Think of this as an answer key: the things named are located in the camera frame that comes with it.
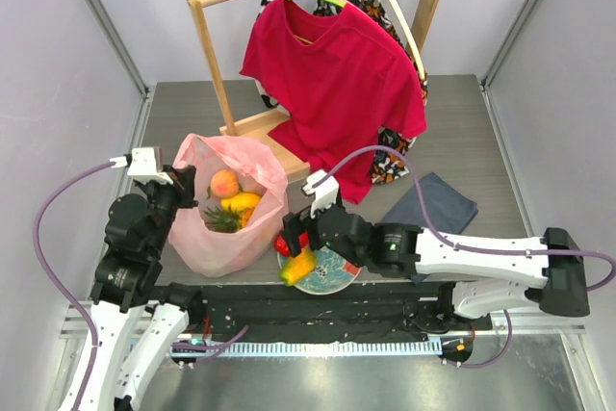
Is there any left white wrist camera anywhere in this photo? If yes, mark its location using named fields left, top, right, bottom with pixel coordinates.
left=110, top=146, right=173, bottom=185

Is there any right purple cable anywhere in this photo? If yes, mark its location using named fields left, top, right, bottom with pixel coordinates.
left=307, top=144, right=616, bottom=369

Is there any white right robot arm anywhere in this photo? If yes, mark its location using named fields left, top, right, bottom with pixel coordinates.
left=280, top=206, right=590, bottom=329

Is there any purple cable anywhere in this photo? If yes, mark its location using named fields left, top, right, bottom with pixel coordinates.
left=307, top=144, right=616, bottom=369
left=32, top=163, right=116, bottom=411

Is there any cream wooden hanger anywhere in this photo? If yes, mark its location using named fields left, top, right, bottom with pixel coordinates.
left=388, top=0, right=426, bottom=81

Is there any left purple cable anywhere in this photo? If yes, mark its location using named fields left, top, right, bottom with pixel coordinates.
left=32, top=163, right=116, bottom=411

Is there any patterned black orange garment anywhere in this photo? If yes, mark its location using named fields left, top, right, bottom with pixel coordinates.
left=255, top=0, right=427, bottom=185

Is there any patterned ceramic plate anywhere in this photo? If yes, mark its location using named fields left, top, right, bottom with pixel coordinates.
left=295, top=247, right=361, bottom=295

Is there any orange pineapple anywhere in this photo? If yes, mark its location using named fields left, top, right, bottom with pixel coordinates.
left=204, top=207, right=254, bottom=233

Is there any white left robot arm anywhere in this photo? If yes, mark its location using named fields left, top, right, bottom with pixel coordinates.
left=61, top=166, right=205, bottom=410

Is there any red bell pepper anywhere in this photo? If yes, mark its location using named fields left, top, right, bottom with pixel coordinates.
left=273, top=232, right=309, bottom=257

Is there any yellow green mango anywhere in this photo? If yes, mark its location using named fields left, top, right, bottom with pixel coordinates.
left=279, top=248, right=318, bottom=286

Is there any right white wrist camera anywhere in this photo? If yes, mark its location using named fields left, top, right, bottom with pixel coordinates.
left=301, top=169, right=339, bottom=218

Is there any white cable duct strip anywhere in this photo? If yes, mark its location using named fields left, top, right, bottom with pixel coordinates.
left=162, top=338, right=443, bottom=361

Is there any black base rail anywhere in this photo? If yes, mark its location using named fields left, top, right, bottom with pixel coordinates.
left=187, top=281, right=493, bottom=344

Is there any red t-shirt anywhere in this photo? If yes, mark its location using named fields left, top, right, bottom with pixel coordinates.
left=239, top=0, right=428, bottom=206

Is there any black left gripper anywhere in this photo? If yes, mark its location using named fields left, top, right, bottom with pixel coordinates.
left=137, top=163, right=199, bottom=254

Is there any folded grey towel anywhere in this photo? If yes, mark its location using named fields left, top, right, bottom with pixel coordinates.
left=382, top=171, right=480, bottom=286

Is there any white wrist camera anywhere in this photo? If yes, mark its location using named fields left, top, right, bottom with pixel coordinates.
left=301, top=169, right=339, bottom=218
left=110, top=146, right=173, bottom=185

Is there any orange peach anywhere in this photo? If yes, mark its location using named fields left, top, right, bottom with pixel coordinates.
left=208, top=169, right=241, bottom=199

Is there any pink plastic bag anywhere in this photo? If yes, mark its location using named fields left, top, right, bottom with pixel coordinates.
left=168, top=134, right=289, bottom=277

